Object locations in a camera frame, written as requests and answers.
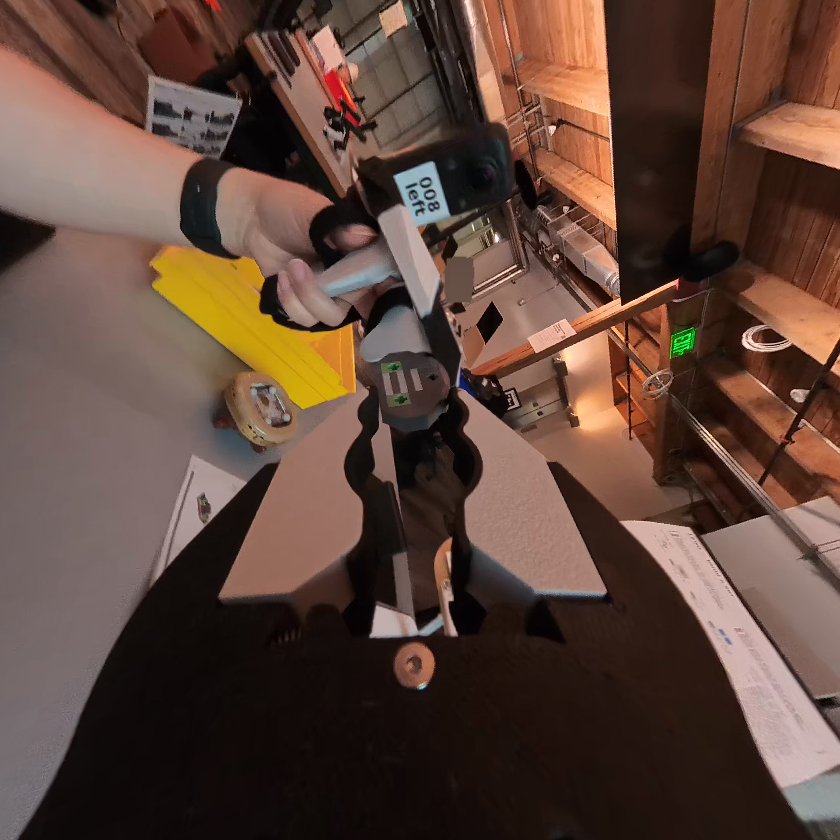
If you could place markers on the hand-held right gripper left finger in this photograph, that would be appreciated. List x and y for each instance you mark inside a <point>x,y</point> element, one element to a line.
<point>295,525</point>

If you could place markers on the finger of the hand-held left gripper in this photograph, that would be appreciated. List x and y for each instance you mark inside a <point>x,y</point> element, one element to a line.
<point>413,262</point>
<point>443,348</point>

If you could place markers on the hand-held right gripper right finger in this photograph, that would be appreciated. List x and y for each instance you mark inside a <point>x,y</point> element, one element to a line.
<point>525,525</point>

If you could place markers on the person's left forearm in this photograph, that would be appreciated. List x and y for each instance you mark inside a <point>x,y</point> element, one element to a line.
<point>85,151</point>

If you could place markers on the grey desk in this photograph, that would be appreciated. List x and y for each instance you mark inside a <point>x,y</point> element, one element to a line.
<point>79,426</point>

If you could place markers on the person's left hand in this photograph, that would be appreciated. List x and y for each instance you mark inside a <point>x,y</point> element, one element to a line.
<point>275,216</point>

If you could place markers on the cardboard box black flap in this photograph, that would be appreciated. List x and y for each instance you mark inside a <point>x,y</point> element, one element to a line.
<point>482,331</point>

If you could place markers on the black white device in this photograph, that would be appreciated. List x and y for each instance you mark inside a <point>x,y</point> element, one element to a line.
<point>348,121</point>

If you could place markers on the black white marker tag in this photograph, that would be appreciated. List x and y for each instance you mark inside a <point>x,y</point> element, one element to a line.
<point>510,400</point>

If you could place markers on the brick instruction booklet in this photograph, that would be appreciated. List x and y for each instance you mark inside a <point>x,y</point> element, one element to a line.
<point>197,512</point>

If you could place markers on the red box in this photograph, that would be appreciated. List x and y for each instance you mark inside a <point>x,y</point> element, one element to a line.
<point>338,85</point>

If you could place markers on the white paper notice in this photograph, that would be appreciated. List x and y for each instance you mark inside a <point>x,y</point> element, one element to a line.
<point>551,334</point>

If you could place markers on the long wooden workbench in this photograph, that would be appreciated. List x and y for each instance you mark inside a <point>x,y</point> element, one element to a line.
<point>302,98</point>

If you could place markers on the wooden clipboard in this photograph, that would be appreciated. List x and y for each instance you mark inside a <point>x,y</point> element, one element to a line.
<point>447,604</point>

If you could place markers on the tan brick pot model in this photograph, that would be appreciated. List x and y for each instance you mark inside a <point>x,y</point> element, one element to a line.
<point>259,410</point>

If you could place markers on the black round pendant lamp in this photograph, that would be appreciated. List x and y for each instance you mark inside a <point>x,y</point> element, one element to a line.
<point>705,259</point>
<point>525,185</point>

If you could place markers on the wooden beam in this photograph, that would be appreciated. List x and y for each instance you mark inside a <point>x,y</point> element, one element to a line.
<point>590,328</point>

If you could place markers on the yellow plastic bin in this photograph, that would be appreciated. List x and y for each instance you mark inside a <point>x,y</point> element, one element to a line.
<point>249,315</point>

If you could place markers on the black wrist watch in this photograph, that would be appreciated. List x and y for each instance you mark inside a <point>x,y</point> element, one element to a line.
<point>203,210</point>

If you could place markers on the printed photo guide sheet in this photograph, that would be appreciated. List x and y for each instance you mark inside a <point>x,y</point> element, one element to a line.
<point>190,118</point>

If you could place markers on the white printed paper sheet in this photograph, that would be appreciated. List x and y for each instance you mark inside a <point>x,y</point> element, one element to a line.
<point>722,623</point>

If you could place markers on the green exit sign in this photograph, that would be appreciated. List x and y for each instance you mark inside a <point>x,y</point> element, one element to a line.
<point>682,342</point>

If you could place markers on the pale grey panel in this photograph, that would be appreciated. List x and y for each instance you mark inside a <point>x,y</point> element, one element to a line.
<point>787,590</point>

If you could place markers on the black hanging panel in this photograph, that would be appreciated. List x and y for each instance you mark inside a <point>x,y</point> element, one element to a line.
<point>656,131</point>

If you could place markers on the black thin pole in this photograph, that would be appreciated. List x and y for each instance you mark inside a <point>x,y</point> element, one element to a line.
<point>800,413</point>

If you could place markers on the round metal duct pipe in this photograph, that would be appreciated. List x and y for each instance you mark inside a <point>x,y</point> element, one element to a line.
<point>476,59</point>

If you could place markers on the metal air duct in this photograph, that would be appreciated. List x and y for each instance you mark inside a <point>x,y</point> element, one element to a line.
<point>581,249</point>

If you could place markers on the metal ceiling rail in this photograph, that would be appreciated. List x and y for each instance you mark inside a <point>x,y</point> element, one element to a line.
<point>722,446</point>

